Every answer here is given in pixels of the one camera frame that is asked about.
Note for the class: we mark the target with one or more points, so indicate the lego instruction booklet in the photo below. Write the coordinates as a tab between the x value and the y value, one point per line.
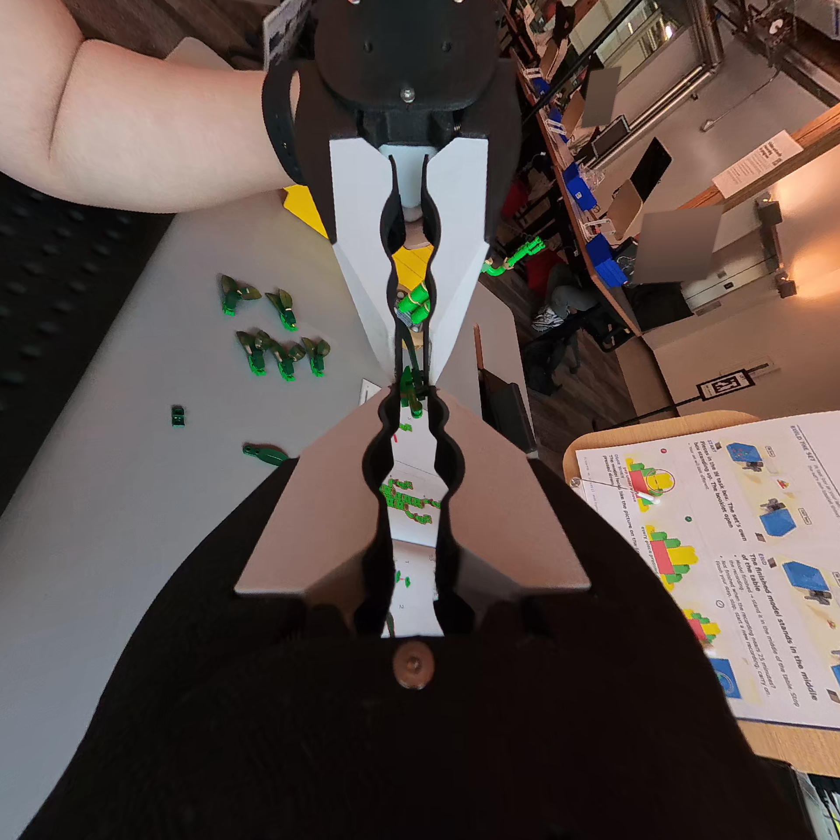
415	453

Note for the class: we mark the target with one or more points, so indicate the blue storage bin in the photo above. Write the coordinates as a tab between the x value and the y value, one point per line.
581	187
605	259

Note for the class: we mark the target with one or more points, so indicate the printed instruction sheet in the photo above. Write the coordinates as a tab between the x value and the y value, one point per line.
722	525

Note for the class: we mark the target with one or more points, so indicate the open laptop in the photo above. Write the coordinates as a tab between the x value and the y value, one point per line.
646	170

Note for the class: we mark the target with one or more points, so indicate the long wooden counter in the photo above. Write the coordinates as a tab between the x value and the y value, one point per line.
620	305

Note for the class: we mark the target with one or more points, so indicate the green lego leaf piece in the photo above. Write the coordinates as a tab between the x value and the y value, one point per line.
410	394

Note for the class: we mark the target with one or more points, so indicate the dark green lego leaf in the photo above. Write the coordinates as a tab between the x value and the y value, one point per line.
266	454

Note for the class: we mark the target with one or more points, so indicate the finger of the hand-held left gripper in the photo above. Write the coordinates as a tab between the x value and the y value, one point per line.
358	216
463	210

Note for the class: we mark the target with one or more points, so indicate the yellow plastic bin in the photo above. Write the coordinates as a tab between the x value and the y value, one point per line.
308	210

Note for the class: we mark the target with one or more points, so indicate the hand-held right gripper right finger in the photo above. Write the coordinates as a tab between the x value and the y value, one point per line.
512	525

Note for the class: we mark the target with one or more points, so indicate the black mesh office chair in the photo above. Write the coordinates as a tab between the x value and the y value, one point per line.
52	295

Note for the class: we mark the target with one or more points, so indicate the small marker sign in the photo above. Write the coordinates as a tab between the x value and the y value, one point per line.
723	386

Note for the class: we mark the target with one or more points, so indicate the light green lego bamboo stalk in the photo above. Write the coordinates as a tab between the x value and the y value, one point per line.
518	253

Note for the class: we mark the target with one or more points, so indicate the white paper notice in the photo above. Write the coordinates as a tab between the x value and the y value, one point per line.
754	164

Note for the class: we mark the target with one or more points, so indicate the green lego leaf assembly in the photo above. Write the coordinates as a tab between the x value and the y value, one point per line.
283	308
316	354
233	295
286	364
254	354

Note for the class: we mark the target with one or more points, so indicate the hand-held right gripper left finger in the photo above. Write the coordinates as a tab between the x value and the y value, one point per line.
315	525

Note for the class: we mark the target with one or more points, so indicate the person's left forearm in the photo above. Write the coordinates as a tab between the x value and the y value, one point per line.
131	118

